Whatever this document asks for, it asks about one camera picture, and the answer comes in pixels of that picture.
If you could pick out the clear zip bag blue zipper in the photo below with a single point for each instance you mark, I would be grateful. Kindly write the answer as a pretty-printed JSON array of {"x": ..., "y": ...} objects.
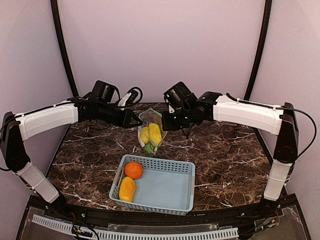
[{"x": 151, "y": 116}]

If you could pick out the black table front rail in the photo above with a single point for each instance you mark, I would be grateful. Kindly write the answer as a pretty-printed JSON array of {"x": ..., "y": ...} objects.
[{"x": 235, "y": 216}]

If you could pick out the orange toy fruit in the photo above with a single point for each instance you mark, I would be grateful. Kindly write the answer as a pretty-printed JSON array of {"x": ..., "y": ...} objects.
[{"x": 133, "y": 170}]

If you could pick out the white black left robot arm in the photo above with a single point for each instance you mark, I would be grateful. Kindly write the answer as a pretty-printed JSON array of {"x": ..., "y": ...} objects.
[{"x": 41, "y": 126}]

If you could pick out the black frame post left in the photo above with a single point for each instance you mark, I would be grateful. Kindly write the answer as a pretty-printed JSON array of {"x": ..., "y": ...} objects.
[{"x": 62, "y": 47}]

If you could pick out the white slotted cable duct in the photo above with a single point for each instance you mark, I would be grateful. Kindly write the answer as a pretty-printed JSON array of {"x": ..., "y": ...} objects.
[{"x": 131, "y": 232}]

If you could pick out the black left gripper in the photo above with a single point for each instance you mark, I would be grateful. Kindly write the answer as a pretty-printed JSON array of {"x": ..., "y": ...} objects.
[{"x": 127, "y": 118}]

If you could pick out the black frame post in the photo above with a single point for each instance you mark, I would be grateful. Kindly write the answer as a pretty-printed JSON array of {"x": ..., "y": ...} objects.
[
  {"x": 259, "y": 49},
  {"x": 62, "y": 47}
]

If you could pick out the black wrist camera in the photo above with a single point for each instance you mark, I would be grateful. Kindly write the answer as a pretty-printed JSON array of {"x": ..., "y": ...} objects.
[
  {"x": 103, "y": 91},
  {"x": 179, "y": 96}
]

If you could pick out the orange yellow toy mango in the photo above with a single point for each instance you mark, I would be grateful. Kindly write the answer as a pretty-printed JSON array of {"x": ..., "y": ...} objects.
[{"x": 127, "y": 189}]

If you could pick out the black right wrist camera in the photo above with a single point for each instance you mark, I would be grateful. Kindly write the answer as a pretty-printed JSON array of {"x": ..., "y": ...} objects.
[{"x": 179, "y": 96}]

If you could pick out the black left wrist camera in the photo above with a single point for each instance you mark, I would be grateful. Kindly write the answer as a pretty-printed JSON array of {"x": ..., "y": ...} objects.
[{"x": 103, "y": 91}]

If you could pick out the green toy bitter gourd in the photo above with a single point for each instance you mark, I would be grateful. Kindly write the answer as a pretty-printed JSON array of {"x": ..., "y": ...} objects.
[{"x": 149, "y": 148}]

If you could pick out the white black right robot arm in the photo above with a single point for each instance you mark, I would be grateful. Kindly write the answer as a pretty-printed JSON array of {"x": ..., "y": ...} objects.
[{"x": 185, "y": 109}]

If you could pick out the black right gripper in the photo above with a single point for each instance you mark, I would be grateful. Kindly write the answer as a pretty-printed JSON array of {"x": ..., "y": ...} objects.
[{"x": 168, "y": 124}]

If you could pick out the black frame post right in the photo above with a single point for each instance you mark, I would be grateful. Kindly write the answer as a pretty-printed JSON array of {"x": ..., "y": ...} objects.
[{"x": 259, "y": 49}]

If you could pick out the yellow wrinkled toy fruit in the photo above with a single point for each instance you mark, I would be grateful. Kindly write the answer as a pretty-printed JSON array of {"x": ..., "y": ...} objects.
[{"x": 155, "y": 133}]

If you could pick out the light blue perforated plastic basket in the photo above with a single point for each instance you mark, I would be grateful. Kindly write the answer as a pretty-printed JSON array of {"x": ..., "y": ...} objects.
[{"x": 166, "y": 186}]

